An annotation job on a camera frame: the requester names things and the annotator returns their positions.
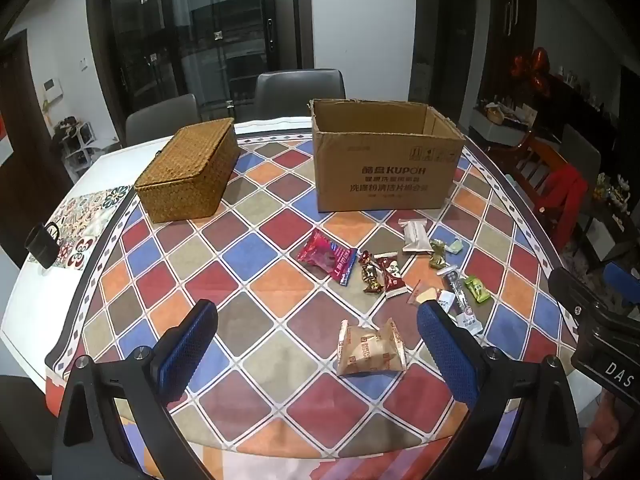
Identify small black object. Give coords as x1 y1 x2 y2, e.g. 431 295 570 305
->
25 222 61 269

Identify white low cabinet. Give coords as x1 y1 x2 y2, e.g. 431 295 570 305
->
469 105 538 147

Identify brown cardboard box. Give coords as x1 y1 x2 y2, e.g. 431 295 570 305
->
311 98 467 213

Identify woven wicker lidded basket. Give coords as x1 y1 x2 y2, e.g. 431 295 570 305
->
134 117 241 224

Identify pink snack packet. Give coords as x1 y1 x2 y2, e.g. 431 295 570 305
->
296 228 358 287

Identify green snack packet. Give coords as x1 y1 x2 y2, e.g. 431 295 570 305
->
464 275 491 304

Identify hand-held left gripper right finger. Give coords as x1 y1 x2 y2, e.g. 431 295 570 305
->
416 300 587 480

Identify checkered colourful tablecloth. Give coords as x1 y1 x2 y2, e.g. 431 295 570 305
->
45 117 601 480

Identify red cloth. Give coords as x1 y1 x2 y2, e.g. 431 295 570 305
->
542 164 589 251

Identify white shoe rack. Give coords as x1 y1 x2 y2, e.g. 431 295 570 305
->
52 117 98 181

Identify dark red snack packet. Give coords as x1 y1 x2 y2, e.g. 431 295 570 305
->
376 252 409 301

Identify white snack packet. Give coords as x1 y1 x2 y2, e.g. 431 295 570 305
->
398 219 435 253

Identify long white stick packet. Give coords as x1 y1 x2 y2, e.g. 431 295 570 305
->
439 269 485 337

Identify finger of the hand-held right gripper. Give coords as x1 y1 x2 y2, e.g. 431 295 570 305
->
602 262 640 306
548 267 640 331

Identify person's right hand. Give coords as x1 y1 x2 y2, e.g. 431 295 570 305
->
582 400 628 480

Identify brown wooden chair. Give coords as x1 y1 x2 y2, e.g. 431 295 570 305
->
487 130 591 251

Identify red foil balloons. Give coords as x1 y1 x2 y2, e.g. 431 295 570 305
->
510 47 551 97

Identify brown twisted candy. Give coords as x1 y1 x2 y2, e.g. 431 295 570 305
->
360 250 383 297

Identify patterned tile table mat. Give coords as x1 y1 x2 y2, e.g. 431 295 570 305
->
27 184 133 271

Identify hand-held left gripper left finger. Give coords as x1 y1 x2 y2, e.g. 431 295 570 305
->
51 299 219 480

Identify beige cookie packet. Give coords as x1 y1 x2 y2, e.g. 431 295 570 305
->
336 317 408 377

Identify dark wooden door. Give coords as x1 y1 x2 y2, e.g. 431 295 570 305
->
486 0 538 103

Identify gold wrapped candy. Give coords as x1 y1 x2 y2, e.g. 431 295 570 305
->
429 238 448 271

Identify glass sliding door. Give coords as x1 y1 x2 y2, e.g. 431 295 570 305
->
86 0 315 147

